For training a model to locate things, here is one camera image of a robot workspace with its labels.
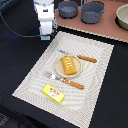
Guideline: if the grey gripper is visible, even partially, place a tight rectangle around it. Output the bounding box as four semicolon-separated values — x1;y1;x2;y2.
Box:
39;21;53;40

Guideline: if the orange bread loaf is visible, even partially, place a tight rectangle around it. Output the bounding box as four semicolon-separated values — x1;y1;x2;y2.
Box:
61;56;77;75

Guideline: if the yellow butter box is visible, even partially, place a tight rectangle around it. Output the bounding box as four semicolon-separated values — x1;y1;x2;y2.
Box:
42;84;65;104

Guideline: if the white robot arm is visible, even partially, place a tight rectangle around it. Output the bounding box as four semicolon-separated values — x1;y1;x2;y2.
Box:
33;0;57;40

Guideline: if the round wooden plate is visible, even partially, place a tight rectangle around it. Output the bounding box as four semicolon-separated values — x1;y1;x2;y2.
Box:
55;55;82;78

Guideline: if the pink wooden board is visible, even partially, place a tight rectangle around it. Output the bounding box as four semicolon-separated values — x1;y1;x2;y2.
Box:
55;0;128;42

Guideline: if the beige bowl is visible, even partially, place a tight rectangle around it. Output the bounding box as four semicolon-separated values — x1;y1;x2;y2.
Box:
116;4;128;30

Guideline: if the woven beige placemat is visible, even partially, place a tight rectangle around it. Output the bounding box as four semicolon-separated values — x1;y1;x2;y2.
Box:
13;31;114;128

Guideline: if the grey saucepan with handle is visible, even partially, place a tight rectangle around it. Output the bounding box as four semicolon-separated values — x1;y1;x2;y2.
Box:
57;1;78;19

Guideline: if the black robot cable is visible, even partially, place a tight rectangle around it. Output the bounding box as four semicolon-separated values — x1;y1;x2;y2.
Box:
0;11;43;39

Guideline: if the fork with wooden handle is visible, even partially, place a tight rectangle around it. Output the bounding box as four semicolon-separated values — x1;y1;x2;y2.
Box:
43;71;84;89

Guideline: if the grey pot with handles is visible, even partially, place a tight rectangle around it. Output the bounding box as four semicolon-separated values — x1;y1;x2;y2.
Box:
81;2;105;24

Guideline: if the knife with wooden handle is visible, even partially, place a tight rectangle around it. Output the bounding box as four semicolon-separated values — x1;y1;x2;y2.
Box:
58;50;97;63

